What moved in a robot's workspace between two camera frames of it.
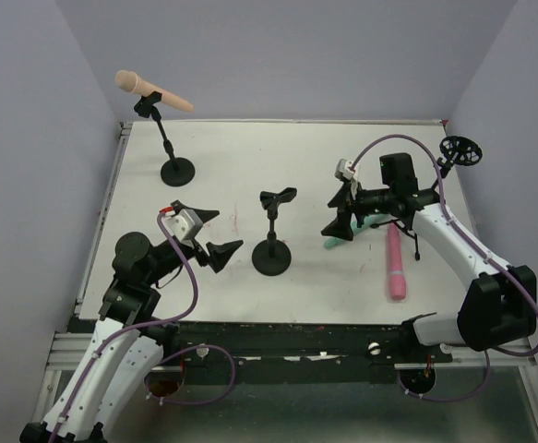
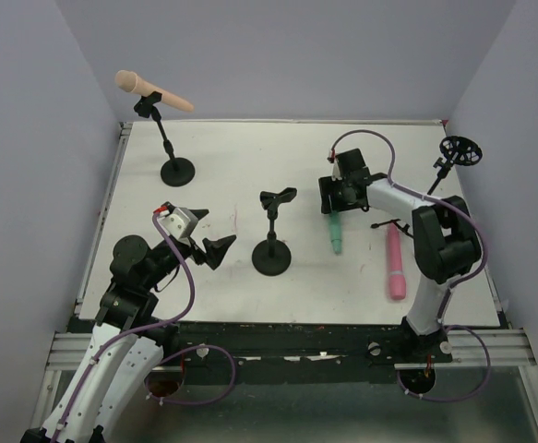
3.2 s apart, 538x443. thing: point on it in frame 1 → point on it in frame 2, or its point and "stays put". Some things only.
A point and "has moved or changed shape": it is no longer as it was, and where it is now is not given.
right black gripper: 349,203 → 335,196
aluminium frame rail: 72,349 stays put
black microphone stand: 176,172 stays put
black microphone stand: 272,257 stays put
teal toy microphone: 372,220 has moved or changed shape
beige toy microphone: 129,82 stays put
